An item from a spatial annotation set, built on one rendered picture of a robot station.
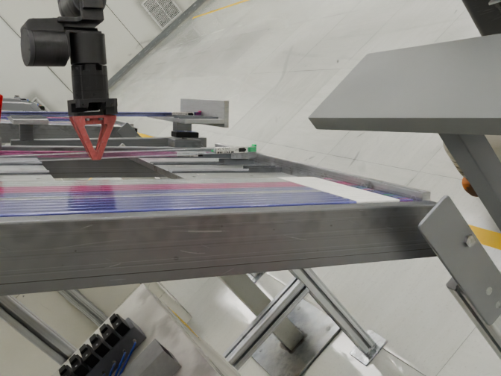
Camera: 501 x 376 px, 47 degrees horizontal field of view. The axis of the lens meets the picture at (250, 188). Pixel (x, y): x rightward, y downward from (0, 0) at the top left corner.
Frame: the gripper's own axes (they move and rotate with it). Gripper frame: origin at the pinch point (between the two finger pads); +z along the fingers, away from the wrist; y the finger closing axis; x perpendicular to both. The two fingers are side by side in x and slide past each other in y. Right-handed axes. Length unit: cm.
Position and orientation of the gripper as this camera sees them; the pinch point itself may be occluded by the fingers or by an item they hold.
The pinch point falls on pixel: (95, 154)
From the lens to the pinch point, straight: 100.2
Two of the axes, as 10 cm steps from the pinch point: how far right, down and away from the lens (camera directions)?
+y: 4.2, 1.2, -9.0
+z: 0.3, 9.9, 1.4
